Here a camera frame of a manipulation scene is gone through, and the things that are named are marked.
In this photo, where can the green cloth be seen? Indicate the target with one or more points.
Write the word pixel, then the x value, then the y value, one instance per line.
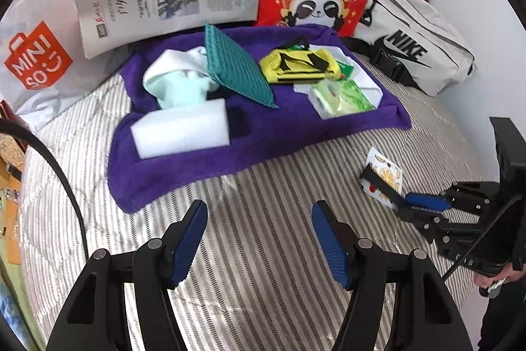
pixel 16 305

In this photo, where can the teal mesh pouch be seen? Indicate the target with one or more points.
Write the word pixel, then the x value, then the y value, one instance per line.
pixel 234 67

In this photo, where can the white plastic bag orange logo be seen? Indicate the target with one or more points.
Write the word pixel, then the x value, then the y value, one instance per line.
pixel 37 63

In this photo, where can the wooden side furniture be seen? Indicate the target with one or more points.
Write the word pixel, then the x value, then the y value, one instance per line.
pixel 10 145

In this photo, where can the yellow and black bag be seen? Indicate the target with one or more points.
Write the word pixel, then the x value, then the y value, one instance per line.
pixel 296 65

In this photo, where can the white foam block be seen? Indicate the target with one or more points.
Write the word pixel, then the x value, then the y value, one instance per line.
pixel 181 129

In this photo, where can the person's dark pants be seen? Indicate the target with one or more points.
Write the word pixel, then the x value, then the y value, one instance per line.
pixel 505 318

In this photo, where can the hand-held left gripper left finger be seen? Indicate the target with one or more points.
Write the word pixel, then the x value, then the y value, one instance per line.
pixel 187 244

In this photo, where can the small green packet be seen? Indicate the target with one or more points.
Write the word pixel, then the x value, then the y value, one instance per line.
pixel 347 71

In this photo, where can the white sports bag black logo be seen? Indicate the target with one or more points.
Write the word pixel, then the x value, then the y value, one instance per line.
pixel 411 42

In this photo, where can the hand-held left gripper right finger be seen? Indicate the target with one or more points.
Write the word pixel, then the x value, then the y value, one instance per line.
pixel 333 244

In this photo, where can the green wet wipes pack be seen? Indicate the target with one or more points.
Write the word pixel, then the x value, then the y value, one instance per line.
pixel 341 96

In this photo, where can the lemon print packet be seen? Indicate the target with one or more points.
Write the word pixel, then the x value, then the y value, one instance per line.
pixel 388 170

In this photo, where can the green and white knit glove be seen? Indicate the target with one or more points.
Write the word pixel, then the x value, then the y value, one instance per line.
pixel 181 88

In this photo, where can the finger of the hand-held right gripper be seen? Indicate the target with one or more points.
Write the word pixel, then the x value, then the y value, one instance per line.
pixel 431 225
pixel 427 201

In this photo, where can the person's right hand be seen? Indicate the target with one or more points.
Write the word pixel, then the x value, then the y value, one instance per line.
pixel 484 280

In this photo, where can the purple towel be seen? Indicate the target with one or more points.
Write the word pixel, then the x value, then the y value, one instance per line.
pixel 267 137

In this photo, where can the striped bed sheet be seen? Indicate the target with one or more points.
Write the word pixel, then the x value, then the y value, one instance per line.
pixel 267 211

